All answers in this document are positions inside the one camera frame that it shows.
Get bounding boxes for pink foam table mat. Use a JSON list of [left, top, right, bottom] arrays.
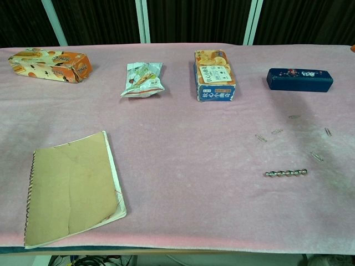
[[0, 43, 355, 255]]

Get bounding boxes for white green snack bag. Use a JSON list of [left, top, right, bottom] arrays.
[[120, 62, 166, 98]]

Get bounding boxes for blue orange cookie box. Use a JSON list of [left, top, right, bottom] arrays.
[[193, 49, 237, 103]]

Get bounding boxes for black pleated curtain panel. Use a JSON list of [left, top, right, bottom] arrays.
[[52, 0, 141, 46], [0, 0, 60, 49], [146, 0, 252, 44], [254, 0, 355, 47]]

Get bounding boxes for brown spiral notebook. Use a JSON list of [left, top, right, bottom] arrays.
[[23, 130, 128, 249]]

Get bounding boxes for dark blue floral case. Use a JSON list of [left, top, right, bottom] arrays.
[[266, 68, 334, 91]]

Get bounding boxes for long orange biscuit box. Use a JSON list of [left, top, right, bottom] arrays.
[[8, 48, 93, 84]]

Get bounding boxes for white screen frame post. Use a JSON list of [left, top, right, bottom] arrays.
[[41, 0, 69, 47], [134, 0, 151, 44], [242, 0, 264, 46]]

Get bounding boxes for tangled black floor cables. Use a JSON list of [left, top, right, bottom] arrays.
[[49, 254, 137, 266]]

